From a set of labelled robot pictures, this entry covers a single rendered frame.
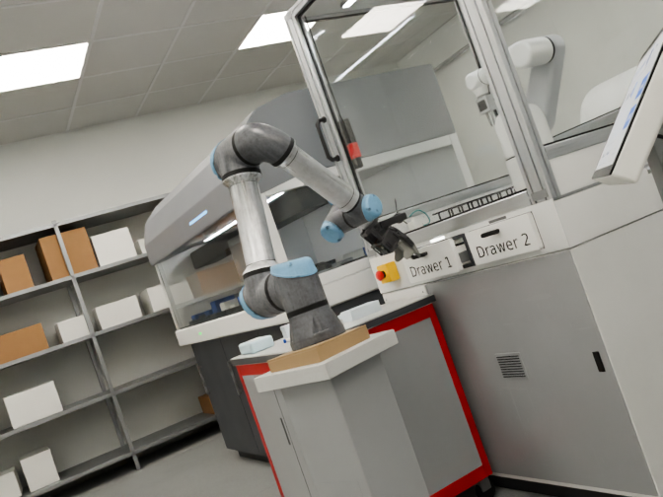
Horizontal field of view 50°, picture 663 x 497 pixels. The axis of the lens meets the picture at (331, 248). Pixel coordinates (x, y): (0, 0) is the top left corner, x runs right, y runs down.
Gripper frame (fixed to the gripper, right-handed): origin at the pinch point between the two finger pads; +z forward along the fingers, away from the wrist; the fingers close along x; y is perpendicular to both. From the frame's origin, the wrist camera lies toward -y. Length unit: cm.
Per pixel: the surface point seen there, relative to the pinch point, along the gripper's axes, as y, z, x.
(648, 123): 16, -24, 117
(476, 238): -6.5, 6.2, 21.4
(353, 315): 21.0, 1.9, -25.5
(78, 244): -23, -90, -373
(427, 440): 46, 43, -11
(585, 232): -10, 18, 55
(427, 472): 55, 48, -11
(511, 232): -5.7, 7.3, 37.4
